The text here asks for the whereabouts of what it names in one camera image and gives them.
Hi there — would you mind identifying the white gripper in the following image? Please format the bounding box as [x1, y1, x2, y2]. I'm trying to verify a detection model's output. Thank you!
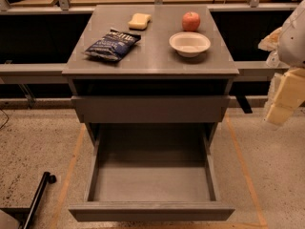
[258, 27, 305, 126]

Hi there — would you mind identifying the blue chip bag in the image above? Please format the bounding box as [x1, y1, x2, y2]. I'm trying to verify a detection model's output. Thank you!
[84, 29, 141, 62]

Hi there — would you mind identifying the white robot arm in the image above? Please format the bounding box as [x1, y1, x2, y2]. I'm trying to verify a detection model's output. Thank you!
[258, 1, 305, 126]

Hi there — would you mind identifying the grey drawer cabinet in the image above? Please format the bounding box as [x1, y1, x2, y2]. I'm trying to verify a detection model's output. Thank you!
[62, 5, 239, 138]

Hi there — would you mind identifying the open grey lower drawer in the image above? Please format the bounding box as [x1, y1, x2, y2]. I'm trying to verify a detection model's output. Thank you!
[69, 124, 234, 221]

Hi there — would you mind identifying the closed grey middle drawer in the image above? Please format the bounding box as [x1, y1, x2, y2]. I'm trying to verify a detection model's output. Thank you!
[71, 96, 230, 123]

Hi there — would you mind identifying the white paper bowl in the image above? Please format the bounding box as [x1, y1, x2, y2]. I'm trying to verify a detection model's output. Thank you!
[169, 32, 211, 57]

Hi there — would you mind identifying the red apple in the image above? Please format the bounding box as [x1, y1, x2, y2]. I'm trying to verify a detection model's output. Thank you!
[182, 11, 201, 31]

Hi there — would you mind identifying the yellow sponge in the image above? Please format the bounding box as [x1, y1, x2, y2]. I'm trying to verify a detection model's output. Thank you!
[128, 13, 152, 31]

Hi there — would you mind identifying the black metal stand leg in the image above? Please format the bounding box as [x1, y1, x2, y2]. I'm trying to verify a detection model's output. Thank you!
[21, 172, 56, 229]

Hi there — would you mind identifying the grey metal rail frame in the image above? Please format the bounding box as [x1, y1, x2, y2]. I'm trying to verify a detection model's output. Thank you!
[0, 3, 296, 112]

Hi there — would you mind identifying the black cable on floor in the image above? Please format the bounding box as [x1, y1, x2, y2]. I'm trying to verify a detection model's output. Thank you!
[0, 108, 10, 131]

